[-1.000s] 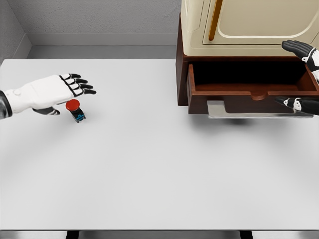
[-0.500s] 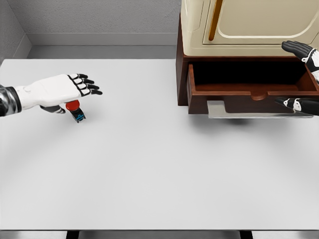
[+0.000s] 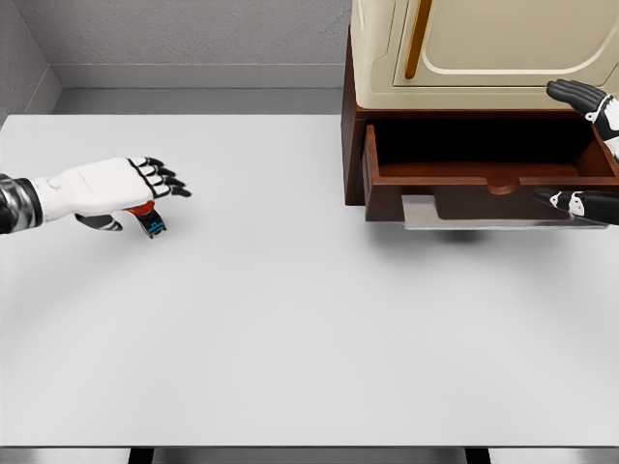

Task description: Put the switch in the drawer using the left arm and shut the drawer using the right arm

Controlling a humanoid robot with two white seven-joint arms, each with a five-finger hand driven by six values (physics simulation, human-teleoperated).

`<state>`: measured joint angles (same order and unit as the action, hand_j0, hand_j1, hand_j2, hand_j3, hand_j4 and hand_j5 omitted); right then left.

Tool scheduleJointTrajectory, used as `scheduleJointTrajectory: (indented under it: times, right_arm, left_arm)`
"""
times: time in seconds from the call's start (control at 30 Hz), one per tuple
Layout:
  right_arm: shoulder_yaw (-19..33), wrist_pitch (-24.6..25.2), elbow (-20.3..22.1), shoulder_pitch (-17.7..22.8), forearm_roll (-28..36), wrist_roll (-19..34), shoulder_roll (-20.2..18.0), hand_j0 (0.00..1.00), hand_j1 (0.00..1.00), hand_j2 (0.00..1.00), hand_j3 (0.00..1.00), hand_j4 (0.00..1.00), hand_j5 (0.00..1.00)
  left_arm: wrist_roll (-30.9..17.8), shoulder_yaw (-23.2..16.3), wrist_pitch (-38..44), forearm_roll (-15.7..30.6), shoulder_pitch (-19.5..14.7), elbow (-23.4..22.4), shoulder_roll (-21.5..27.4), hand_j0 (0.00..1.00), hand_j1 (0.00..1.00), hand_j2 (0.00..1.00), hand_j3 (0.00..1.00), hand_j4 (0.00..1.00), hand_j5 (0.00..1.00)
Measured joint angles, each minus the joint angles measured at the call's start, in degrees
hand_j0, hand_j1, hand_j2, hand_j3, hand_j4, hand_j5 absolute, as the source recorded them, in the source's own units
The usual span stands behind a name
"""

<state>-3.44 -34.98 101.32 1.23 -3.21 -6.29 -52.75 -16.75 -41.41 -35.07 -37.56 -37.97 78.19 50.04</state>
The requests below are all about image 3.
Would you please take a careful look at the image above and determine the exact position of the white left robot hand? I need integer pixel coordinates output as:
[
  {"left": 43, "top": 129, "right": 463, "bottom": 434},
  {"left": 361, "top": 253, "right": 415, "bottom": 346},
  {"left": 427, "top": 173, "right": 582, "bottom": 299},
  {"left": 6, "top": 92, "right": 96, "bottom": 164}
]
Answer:
[{"left": 65, "top": 156, "right": 193, "bottom": 233}]

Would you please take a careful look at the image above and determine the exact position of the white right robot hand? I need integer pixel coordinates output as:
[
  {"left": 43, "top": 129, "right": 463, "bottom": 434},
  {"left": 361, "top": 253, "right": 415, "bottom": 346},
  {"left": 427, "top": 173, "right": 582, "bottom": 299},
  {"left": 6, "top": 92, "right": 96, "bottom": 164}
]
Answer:
[{"left": 531, "top": 78, "right": 619, "bottom": 226}]

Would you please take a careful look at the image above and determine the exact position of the brown wooden drawer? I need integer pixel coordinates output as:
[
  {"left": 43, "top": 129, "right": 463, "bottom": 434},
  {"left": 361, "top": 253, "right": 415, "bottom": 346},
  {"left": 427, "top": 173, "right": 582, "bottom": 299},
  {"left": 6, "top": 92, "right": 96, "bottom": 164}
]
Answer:
[{"left": 363, "top": 122, "right": 619, "bottom": 231}]

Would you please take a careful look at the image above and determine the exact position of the cream and brown cabinet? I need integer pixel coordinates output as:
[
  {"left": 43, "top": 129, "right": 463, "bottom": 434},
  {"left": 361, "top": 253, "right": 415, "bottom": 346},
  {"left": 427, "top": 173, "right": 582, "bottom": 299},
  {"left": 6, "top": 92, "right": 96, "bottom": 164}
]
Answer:
[{"left": 339, "top": 0, "right": 619, "bottom": 210}]

